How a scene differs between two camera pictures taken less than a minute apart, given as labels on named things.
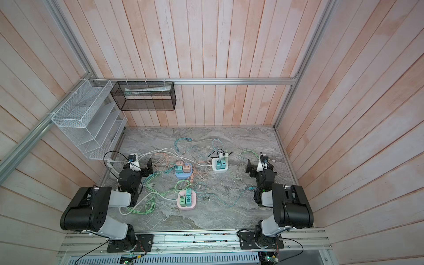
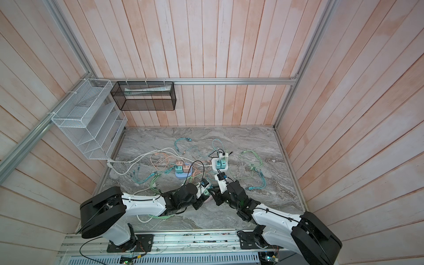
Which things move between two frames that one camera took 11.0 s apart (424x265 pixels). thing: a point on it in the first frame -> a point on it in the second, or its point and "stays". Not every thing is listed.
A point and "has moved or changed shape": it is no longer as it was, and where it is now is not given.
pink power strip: (183, 193) has moved or changed shape
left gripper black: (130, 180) -> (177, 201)
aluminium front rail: (197, 242) stays
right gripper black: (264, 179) -> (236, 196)
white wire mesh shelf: (91, 118) stays
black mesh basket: (144, 95) stays
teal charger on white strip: (221, 164) stays
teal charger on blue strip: (179, 169) stays
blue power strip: (185, 175) stays
